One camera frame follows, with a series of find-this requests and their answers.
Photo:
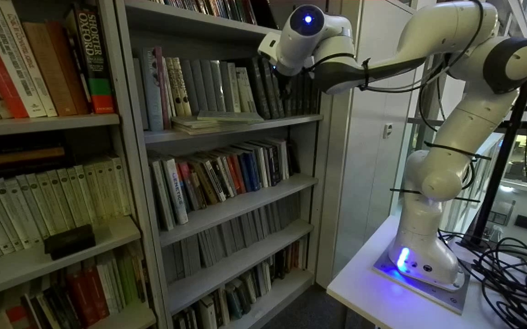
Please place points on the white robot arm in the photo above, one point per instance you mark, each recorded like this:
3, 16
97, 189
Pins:
492, 70

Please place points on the pile of flat books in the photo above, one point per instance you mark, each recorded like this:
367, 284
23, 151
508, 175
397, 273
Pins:
190, 125

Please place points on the brown hardcover book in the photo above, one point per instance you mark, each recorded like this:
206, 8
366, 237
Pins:
54, 61

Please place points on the grey metal bookshelf right unit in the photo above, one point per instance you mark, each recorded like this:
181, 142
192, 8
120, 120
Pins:
230, 215

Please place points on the grey metal bookshelf unit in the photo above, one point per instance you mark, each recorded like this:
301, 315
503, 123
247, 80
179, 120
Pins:
230, 215
65, 173

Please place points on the white robot table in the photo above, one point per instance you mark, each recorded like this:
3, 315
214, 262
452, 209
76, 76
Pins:
494, 297

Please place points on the black box on shelf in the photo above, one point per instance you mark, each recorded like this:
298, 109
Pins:
69, 242

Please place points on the grey metal bookshelf left unit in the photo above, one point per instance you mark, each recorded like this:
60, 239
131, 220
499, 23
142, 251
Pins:
65, 173

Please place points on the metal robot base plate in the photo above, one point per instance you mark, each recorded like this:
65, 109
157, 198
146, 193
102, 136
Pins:
420, 284

